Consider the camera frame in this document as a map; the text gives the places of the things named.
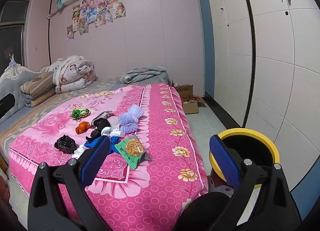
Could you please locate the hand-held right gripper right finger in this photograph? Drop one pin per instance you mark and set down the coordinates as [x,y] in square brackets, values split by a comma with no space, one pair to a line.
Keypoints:
[223,160]

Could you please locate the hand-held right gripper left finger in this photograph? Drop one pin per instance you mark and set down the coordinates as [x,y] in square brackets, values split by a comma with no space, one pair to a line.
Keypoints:
[96,160]

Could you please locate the white paper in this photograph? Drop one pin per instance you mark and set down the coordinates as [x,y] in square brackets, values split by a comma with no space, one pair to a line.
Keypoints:
[78,152]

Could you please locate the blue glove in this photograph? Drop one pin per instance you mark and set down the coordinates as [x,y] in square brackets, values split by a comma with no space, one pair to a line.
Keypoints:
[115,142]

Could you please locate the green snack packet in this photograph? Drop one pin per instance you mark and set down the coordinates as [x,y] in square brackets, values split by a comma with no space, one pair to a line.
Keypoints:
[125,155]

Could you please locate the white sock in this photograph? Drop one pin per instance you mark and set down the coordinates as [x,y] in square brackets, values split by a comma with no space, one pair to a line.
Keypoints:
[110,130]

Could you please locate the black plastic bag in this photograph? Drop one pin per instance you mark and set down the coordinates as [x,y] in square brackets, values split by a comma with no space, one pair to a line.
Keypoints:
[65,143]

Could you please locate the black sock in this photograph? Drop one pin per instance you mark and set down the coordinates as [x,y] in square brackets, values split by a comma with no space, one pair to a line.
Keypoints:
[102,123]

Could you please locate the yellow rimmed trash bin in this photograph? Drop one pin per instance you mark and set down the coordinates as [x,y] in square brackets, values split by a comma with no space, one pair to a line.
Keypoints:
[250,132]

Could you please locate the beige cloth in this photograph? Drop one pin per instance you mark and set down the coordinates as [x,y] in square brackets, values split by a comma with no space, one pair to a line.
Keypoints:
[115,122]

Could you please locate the silver snack wrapper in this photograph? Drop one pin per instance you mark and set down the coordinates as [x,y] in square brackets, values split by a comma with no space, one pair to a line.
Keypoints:
[103,115]

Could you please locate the green shiny candy wrapper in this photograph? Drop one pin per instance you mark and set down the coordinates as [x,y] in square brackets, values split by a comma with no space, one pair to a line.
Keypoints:
[80,113]

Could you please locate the pink floral bedspread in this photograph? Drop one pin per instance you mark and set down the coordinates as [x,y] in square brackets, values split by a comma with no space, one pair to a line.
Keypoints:
[162,158]

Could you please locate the open cardboard box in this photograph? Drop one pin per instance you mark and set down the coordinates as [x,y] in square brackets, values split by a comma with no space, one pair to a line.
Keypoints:
[191,108]

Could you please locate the closed cardboard box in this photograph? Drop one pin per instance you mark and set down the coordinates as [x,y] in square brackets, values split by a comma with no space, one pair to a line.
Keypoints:
[183,91]

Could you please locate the floral folded quilt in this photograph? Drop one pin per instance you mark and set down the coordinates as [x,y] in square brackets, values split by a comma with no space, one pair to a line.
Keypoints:
[75,78]

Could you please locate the grey crumpled blanket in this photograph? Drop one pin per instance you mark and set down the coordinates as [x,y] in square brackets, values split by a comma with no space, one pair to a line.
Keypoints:
[142,73]

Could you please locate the white wardrobe with black trim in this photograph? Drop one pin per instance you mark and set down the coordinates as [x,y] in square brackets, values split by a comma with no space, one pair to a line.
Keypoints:
[275,70]

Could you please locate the grey tufted bed headboard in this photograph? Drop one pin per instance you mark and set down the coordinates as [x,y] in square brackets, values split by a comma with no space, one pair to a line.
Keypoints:
[10,88]

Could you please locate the dark window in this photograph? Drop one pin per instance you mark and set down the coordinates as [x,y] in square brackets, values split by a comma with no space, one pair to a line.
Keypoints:
[12,35]

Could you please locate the cluster of wall posters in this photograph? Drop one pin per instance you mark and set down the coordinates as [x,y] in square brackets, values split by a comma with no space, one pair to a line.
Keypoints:
[97,10]

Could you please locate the white wall pipe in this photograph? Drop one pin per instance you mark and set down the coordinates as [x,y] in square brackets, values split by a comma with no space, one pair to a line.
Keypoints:
[53,15]

